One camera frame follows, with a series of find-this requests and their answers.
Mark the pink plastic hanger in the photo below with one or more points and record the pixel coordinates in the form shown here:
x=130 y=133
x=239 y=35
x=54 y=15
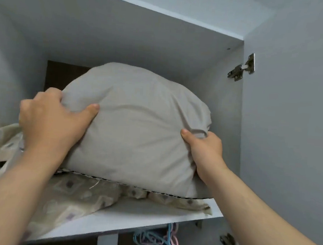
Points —
x=176 y=239

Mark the white wardrobe divider panel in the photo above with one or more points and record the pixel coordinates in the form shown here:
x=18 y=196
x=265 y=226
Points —
x=107 y=243

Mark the person's left forearm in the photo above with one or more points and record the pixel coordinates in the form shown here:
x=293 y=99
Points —
x=10 y=195

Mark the person's right forearm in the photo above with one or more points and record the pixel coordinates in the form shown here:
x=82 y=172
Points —
x=265 y=221

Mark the person's left hand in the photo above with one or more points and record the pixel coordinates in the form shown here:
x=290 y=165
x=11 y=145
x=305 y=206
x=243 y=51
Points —
x=46 y=126

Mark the white wardrobe door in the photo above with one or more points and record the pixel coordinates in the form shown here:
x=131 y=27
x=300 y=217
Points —
x=289 y=122

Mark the grey pillow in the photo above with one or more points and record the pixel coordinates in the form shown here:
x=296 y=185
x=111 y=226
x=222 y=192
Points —
x=139 y=124

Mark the person's right thumb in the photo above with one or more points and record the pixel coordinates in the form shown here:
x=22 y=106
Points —
x=189 y=141

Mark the cream patterned blanket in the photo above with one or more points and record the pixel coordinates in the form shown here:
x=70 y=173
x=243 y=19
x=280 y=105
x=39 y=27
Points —
x=69 y=194

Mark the person's left thumb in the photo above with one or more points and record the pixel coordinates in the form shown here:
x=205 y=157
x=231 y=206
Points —
x=87 y=116

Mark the person's right hand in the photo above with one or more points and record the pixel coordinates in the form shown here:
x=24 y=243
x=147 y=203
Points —
x=206 y=155

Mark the white wardrobe shelf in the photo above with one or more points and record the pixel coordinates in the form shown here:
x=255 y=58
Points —
x=131 y=216

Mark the blue plastic hanger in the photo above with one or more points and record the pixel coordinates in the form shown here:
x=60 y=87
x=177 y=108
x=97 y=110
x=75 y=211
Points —
x=155 y=242

